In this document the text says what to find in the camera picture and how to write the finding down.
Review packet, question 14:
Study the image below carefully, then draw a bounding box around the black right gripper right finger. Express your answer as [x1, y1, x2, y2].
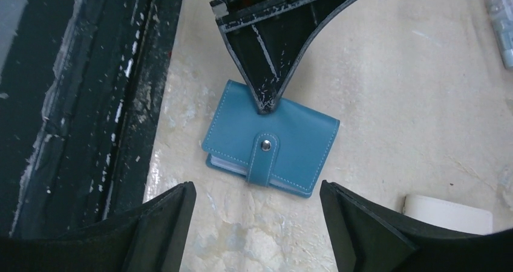
[319, 180, 512, 271]

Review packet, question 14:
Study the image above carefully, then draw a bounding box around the blue leather card holder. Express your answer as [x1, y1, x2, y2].
[201, 80, 340, 198]

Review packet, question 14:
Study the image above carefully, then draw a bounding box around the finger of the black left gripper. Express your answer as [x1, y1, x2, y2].
[210, 0, 357, 114]

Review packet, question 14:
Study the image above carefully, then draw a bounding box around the clear plastic screw organizer box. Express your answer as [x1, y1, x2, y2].
[484, 0, 512, 70]

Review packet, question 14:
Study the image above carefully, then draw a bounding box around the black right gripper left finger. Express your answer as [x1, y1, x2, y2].
[1, 182, 197, 271]

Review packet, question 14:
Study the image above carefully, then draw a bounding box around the cream card holder with snap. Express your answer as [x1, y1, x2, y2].
[402, 194, 493, 235]

